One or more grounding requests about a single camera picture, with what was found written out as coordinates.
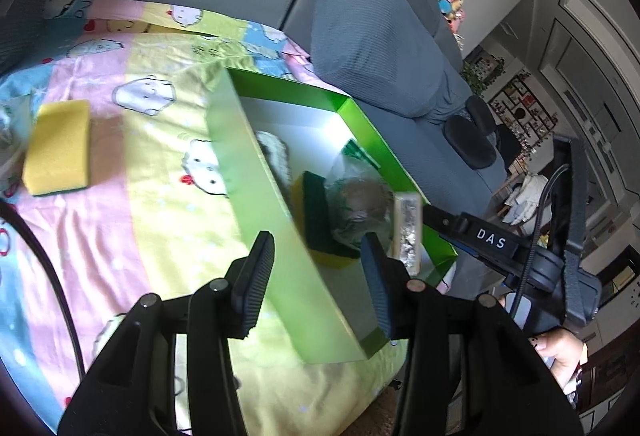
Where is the small black oval pad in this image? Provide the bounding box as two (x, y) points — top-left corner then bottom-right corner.
(465, 95), (501, 137)

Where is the green printed plastic pastry bag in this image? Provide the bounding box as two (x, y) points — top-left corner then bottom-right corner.
(0, 101), (31, 182)
(322, 139), (396, 252)

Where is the large black oval pad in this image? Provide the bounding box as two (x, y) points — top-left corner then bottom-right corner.
(445, 116), (497, 171)

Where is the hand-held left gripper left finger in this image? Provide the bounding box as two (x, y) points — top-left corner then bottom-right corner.
(57, 231), (276, 436)

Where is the person's right hand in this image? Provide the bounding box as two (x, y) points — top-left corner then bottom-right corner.
(530, 329), (593, 395)

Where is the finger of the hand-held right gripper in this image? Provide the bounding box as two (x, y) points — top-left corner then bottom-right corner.
(422, 205), (464, 242)

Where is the white cloth pile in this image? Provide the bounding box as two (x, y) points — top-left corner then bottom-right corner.
(505, 173), (551, 224)

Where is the yellow green scouring sponge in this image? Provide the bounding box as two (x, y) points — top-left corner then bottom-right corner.
(295, 171), (361, 269)

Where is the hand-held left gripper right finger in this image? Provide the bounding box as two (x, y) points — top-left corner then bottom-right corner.
(360, 233), (583, 436)

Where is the green cardboard box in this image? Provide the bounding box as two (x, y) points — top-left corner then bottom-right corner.
(206, 66), (458, 363)

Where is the display shelf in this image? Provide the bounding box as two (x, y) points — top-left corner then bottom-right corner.
(487, 71), (561, 157)

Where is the cartoon printed blanket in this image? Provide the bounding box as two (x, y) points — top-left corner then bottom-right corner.
(0, 0), (401, 436)

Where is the green potted plant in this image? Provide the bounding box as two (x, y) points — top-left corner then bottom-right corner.
(462, 49), (506, 94)

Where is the black ribbed cable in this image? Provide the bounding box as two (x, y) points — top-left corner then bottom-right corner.
(510, 163), (571, 317)

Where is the dark grey ribbed cushion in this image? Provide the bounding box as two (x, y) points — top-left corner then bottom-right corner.
(0, 0), (56, 77)

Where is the blue grey pillow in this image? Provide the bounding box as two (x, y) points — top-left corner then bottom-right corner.
(310, 0), (476, 122)

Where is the green knitted cloth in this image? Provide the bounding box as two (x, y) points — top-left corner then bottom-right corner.
(255, 130), (293, 197)

